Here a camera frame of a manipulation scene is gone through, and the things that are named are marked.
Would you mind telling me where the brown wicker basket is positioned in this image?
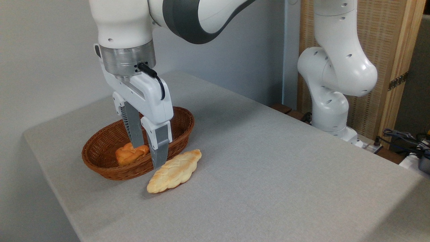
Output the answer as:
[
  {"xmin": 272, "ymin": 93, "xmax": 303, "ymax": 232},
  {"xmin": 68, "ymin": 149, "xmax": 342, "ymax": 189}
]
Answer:
[{"xmin": 82, "ymin": 106, "xmax": 195, "ymax": 181}]

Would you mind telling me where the long pale braided bread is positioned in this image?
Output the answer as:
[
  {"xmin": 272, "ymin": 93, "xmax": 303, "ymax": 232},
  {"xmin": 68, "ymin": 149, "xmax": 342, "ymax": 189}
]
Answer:
[{"xmin": 147, "ymin": 149, "xmax": 202, "ymax": 194}]

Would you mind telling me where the wooden rattan folding screen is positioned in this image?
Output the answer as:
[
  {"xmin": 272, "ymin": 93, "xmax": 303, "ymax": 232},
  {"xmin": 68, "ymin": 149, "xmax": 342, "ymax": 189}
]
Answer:
[{"xmin": 297, "ymin": 0, "xmax": 427, "ymax": 148}]

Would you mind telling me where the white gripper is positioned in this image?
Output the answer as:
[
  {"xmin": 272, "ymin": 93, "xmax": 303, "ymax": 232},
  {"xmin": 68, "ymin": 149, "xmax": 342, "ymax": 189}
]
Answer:
[{"xmin": 100, "ymin": 63, "xmax": 174, "ymax": 170}]

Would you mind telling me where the dark cable bundle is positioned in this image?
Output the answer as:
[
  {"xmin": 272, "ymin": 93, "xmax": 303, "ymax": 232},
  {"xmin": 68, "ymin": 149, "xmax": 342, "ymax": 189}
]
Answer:
[{"xmin": 382, "ymin": 128, "xmax": 430, "ymax": 152}]

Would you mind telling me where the small orange bread roll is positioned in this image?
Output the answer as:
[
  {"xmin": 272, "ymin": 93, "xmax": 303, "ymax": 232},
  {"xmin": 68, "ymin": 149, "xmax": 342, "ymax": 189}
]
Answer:
[{"xmin": 115, "ymin": 143, "xmax": 150, "ymax": 166}]

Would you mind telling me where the metal screen hinge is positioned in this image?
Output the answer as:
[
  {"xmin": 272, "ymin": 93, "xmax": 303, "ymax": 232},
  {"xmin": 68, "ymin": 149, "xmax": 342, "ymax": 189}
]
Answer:
[{"xmin": 388, "ymin": 72, "xmax": 409, "ymax": 91}]

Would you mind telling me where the grey tablecloth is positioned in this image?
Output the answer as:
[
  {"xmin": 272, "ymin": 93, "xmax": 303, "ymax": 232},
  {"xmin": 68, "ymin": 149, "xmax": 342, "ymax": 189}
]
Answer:
[{"xmin": 23, "ymin": 70, "xmax": 430, "ymax": 242}]

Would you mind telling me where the brown wooden base board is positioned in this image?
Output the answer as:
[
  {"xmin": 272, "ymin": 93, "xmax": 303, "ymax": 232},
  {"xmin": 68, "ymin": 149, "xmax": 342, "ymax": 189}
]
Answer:
[{"xmin": 270, "ymin": 103, "xmax": 313, "ymax": 125}]

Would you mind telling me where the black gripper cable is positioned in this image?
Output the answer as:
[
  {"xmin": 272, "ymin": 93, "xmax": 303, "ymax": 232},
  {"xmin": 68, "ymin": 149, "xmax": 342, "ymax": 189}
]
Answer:
[{"xmin": 138, "ymin": 62, "xmax": 166, "ymax": 100}]

